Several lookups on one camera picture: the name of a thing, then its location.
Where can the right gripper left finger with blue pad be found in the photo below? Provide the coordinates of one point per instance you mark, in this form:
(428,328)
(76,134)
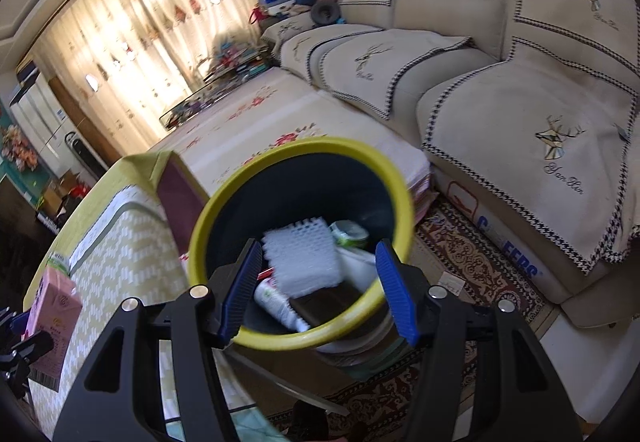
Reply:
(116,395)

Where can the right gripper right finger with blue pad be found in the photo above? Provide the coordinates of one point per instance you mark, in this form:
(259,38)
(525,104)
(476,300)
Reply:
(518,395)

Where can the white foam net wrap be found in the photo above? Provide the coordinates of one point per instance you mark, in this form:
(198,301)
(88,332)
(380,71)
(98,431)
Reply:
(303,257)

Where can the pink strawberry milk carton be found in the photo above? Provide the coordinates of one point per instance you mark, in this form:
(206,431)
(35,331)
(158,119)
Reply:
(55,310)

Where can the yellow rim trash bin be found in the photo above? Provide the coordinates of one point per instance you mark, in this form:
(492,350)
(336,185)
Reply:
(335,179)

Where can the white tube in bin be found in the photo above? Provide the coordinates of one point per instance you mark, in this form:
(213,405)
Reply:
(271,300)

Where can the white cup in bin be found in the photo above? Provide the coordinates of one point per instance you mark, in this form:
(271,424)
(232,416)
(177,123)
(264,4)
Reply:
(357,267)

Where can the patterned dark floor rug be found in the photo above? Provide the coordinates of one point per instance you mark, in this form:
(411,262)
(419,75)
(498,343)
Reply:
(379,402)

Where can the green white can in bin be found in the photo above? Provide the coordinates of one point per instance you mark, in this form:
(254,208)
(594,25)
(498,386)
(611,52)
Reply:
(347,233)

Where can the green patterned table cloth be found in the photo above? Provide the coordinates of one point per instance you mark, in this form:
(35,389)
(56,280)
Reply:
(125,240)

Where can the floral beige floor mat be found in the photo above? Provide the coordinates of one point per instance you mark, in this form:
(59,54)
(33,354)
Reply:
(277,108)

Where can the black tower fan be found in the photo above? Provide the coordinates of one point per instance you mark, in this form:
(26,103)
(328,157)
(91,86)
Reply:
(84,155)

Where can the green label plastic bottle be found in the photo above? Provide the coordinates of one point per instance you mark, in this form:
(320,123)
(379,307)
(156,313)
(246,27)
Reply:
(59,261)

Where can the cluttered glass low table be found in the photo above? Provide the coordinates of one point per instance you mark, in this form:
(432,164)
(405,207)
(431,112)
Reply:
(251,63)

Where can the cream embroidered curtains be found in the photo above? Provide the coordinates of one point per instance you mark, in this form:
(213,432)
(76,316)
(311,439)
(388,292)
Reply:
(127,62)

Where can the beige covered sofa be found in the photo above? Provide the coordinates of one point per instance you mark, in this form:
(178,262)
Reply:
(528,111)

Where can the artificial flower decoration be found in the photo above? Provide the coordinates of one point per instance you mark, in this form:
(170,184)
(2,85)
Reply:
(17,150)

